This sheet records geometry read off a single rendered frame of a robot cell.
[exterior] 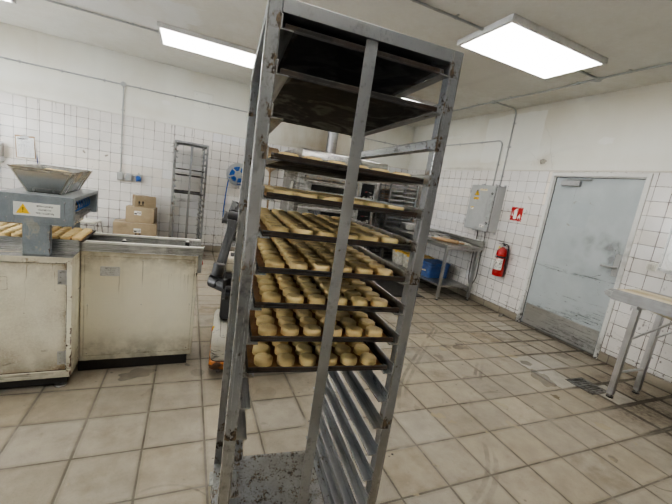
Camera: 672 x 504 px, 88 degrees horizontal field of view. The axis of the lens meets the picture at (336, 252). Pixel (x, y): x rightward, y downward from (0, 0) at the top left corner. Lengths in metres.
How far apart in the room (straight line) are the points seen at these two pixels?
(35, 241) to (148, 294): 0.69
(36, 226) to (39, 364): 0.83
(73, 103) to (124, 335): 4.69
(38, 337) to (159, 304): 0.66
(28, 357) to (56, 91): 4.87
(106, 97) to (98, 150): 0.82
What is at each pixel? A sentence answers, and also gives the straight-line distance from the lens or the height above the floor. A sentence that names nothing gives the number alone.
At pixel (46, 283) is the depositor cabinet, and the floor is 0.68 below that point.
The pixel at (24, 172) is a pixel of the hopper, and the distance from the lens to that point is 2.59.
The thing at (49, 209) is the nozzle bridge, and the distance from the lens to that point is 2.48.
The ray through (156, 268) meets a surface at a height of 0.74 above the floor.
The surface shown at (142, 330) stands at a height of 0.29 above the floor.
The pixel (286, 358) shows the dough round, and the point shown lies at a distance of 1.00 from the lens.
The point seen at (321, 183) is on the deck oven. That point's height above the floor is 1.51.
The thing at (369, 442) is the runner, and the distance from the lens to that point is 1.25.
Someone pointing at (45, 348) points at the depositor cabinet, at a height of 0.28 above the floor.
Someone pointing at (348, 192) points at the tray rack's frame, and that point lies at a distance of 0.87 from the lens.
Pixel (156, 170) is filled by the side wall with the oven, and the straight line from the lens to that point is 6.67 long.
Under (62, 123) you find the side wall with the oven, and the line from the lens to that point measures 6.90.
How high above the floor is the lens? 1.44
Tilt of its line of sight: 10 degrees down
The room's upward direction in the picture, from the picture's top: 9 degrees clockwise
